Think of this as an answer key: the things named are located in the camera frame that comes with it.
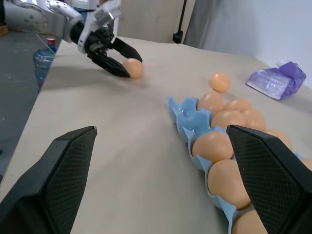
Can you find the brown board panel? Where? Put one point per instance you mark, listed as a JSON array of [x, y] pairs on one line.
[[151, 19]]

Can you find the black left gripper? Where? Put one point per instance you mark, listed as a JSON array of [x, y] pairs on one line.
[[100, 40]]

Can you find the blue egg carton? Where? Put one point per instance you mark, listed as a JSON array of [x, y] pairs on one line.
[[187, 117]]

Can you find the brown egg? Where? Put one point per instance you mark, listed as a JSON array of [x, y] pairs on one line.
[[307, 164], [247, 223], [255, 120], [220, 82], [210, 102], [237, 104], [212, 146], [226, 182], [228, 119], [134, 69]]

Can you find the blue water jug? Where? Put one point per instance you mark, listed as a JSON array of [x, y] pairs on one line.
[[42, 64]]

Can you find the purple plastic bag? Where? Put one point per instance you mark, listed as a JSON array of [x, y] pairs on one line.
[[278, 81]]

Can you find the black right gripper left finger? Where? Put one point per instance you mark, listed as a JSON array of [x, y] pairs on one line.
[[36, 195]]

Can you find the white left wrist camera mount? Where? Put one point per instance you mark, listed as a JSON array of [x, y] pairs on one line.
[[97, 17]]

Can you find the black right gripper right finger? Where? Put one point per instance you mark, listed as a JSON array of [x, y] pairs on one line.
[[273, 182]]

